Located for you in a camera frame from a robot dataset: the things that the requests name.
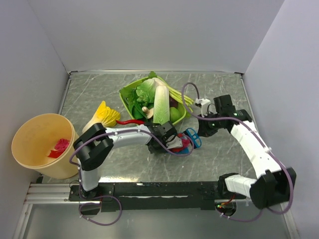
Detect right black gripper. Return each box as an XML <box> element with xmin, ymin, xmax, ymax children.
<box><xmin>197</xmin><ymin>111</ymin><xmax>222</xmax><ymax>137</ymax></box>

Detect blue hand brush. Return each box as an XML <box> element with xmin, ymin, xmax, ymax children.
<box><xmin>184</xmin><ymin>127</ymin><xmax>202</xmax><ymax>148</ymax></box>

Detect blue dustpan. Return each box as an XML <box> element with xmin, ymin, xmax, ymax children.
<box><xmin>176</xmin><ymin>133</ymin><xmax>193</xmax><ymax>154</ymax></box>

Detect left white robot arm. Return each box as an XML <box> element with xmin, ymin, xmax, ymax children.
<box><xmin>73</xmin><ymin>121</ymin><xmax>182</xmax><ymax>200</ymax></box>

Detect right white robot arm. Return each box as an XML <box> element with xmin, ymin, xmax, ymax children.
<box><xmin>195</xmin><ymin>95</ymin><xmax>297</xmax><ymax>209</ymax></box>

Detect pink paper scrap upper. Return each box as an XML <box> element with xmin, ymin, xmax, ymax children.
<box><xmin>181</xmin><ymin>138</ymin><xmax>191</xmax><ymax>148</ymax></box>

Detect pink paper scrap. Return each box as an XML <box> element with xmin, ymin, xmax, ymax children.
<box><xmin>181</xmin><ymin>138</ymin><xmax>191</xmax><ymax>148</ymax></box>
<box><xmin>54</xmin><ymin>138</ymin><xmax>70</xmax><ymax>152</ymax></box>

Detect green plastic basket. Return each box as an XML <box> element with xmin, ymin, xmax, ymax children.
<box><xmin>119</xmin><ymin>74</ymin><xmax>187</xmax><ymax>125</ymax></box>

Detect red chili pepper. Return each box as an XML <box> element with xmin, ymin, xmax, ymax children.
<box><xmin>116</xmin><ymin>119</ymin><xmax>145</xmax><ymax>125</ymax></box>

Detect long green white cabbage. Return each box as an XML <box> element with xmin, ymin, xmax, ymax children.
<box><xmin>153</xmin><ymin>86</ymin><xmax>170</xmax><ymax>124</ymax></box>

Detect green round fruit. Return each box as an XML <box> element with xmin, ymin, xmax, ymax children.
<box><xmin>169</xmin><ymin>107</ymin><xmax>181</xmax><ymax>123</ymax></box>

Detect beige mushroom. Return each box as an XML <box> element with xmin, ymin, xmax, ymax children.
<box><xmin>142</xmin><ymin>107</ymin><xmax>154</xmax><ymax>119</ymax></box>

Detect purple onion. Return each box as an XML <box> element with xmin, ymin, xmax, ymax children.
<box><xmin>169</xmin><ymin>97</ymin><xmax>178</xmax><ymax>108</ymax></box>

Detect green onion stalks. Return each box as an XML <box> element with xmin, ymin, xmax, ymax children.
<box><xmin>152</xmin><ymin>77</ymin><xmax>194</xmax><ymax>106</ymax></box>

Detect green leafy lettuce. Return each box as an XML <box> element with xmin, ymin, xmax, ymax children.
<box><xmin>119</xmin><ymin>71</ymin><xmax>160</xmax><ymax>120</ymax></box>

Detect yellow napa cabbage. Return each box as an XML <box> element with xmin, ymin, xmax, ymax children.
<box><xmin>82</xmin><ymin>101</ymin><xmax>121</xmax><ymax>133</ymax></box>

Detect pink paper scrap lower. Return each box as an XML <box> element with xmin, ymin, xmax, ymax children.
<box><xmin>54</xmin><ymin>138</ymin><xmax>70</xmax><ymax>152</ymax></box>

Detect red paper strip right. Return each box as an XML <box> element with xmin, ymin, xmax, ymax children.
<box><xmin>47</xmin><ymin>150</ymin><xmax>63</xmax><ymax>158</ymax></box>

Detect beige plastic bucket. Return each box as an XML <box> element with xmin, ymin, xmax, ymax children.
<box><xmin>11</xmin><ymin>114</ymin><xmax>78</xmax><ymax>179</ymax></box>

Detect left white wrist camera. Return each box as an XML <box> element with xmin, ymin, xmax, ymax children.
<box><xmin>166</xmin><ymin>134</ymin><xmax>183</xmax><ymax>149</ymax></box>

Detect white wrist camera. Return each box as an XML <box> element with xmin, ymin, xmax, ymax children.
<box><xmin>166</xmin><ymin>134</ymin><xmax>183</xmax><ymax>149</ymax></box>
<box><xmin>195</xmin><ymin>98</ymin><xmax>211</xmax><ymax>117</ymax></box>

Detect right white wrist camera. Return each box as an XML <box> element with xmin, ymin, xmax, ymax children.
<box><xmin>195</xmin><ymin>98</ymin><xmax>211</xmax><ymax>117</ymax></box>

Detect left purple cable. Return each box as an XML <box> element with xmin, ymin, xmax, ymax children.
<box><xmin>69</xmin><ymin>130</ymin><xmax>195</xmax><ymax>227</ymax></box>

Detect black base frame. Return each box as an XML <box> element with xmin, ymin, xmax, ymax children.
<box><xmin>69</xmin><ymin>181</ymin><xmax>246</xmax><ymax>212</ymax></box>

